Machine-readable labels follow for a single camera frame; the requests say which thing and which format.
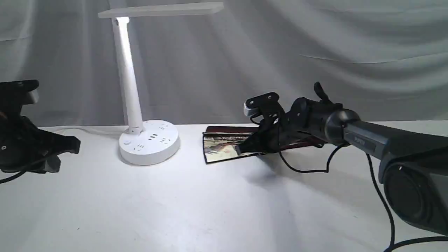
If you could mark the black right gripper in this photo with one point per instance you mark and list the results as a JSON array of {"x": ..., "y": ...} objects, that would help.
[{"x": 307, "y": 119}]

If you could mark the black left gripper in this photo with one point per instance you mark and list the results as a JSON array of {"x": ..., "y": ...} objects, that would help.
[{"x": 26, "y": 148}]

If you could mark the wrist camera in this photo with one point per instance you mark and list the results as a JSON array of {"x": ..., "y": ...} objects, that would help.
[
  {"x": 253, "y": 105},
  {"x": 15, "y": 94}
]

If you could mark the white desk lamp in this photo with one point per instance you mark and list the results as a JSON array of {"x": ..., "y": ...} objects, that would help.
[{"x": 145, "y": 143}]

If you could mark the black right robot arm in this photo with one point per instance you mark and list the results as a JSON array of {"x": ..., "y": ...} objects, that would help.
[{"x": 413, "y": 166}]

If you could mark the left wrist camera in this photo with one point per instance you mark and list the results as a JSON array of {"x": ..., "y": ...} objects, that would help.
[{"x": 15, "y": 94}]

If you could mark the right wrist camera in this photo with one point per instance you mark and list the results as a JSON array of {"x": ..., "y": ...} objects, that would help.
[{"x": 253, "y": 105}]

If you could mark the grey backdrop curtain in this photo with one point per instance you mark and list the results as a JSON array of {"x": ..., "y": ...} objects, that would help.
[{"x": 384, "y": 59}]

